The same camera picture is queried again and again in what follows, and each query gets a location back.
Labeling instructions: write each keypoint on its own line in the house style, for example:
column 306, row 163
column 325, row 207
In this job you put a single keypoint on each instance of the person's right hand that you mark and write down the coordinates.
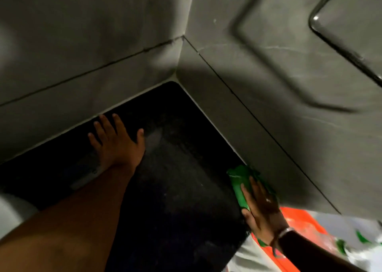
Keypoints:
column 264, row 213

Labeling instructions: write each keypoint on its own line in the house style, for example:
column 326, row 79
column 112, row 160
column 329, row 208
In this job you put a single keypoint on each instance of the person's right middle finger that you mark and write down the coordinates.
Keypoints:
column 256, row 188

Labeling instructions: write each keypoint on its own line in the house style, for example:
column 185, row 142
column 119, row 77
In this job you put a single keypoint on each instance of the person's right forearm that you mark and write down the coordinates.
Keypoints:
column 316, row 252

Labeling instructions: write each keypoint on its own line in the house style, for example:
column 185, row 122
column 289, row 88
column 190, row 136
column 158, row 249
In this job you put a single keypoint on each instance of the person's left hand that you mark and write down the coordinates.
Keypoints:
column 119, row 149

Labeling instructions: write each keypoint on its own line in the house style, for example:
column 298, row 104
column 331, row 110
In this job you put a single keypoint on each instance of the black metal towel rail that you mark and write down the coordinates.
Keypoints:
column 343, row 39

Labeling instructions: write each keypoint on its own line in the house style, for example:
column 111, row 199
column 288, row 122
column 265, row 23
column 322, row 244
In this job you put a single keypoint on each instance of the person's left thumb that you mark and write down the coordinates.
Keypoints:
column 140, row 137

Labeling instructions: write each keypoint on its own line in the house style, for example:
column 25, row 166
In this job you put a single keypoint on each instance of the person's right thumb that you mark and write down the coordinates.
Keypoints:
column 247, row 218

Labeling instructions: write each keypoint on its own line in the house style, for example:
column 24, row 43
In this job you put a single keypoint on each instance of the person's left little finger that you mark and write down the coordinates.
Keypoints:
column 93, row 143

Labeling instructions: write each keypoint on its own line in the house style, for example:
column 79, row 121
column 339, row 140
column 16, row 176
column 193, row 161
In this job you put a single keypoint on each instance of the person's left middle finger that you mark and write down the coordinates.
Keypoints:
column 106, row 125

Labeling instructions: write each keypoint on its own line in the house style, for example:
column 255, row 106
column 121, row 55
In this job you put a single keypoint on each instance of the person's left forearm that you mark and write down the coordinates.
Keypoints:
column 71, row 221

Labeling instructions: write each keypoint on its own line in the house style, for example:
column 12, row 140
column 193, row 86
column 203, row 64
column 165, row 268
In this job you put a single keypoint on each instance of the green cleaning cloth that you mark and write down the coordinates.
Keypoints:
column 238, row 179

